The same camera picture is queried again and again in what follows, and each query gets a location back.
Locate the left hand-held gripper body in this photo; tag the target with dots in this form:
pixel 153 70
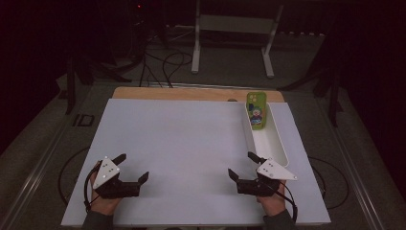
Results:
pixel 118 188

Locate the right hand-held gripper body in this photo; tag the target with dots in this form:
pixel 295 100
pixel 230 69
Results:
pixel 258 187

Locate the white plastic tray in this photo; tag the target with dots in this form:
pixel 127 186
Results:
pixel 271 143

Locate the green clown phone case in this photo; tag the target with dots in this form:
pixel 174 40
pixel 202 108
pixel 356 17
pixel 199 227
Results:
pixel 257 111

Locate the person's left hand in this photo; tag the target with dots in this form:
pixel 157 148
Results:
pixel 105 206

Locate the person's right hand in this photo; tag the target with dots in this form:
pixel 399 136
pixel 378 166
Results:
pixel 273 204

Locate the white table mat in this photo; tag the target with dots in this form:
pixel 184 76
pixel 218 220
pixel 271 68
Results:
pixel 175 137

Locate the black stand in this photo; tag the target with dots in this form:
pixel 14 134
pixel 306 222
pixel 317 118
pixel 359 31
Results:
pixel 333 96
pixel 71 89

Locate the white metal stand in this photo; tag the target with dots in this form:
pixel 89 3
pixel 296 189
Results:
pixel 236 24

